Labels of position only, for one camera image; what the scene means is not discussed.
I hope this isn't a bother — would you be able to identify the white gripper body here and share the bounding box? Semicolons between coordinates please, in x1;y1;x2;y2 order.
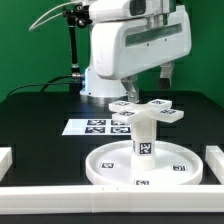
91;5;191;80

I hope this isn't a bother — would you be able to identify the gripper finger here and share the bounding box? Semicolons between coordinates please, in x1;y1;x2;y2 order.
121;75;139;102
159;61;174;90

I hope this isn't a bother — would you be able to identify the white cross-shaped table base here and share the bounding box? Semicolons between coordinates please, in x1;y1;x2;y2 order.
109;99;184;124

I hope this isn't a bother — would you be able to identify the white round table top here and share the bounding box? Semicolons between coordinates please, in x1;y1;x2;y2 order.
85;140;203;186

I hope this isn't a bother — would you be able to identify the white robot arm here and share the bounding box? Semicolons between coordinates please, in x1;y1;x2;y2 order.
83;0;191;102

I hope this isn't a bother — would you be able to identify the white fiducial marker sheet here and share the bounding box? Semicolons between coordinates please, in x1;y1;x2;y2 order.
62;119;131;136

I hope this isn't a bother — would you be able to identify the white right fence block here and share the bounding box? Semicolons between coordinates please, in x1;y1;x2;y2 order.
205;146;224;185

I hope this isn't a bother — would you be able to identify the white fence block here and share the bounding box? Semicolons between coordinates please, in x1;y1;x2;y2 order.
205;146;224;185
0;147;12;181

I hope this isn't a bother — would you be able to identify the white left fence block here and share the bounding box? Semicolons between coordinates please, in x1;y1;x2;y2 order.
0;147;12;181

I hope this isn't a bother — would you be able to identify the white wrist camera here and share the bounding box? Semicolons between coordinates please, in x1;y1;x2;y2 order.
89;0;161;22

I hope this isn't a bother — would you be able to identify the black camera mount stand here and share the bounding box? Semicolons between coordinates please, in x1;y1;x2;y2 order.
62;3;92;93

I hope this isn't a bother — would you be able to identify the black cable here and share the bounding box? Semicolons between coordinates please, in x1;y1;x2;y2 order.
5;74;75;100

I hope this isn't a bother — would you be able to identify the white cable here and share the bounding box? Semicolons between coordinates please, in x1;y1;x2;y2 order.
28;0;84;32

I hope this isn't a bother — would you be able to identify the white front fence rail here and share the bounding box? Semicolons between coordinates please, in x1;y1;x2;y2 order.
0;185;224;215

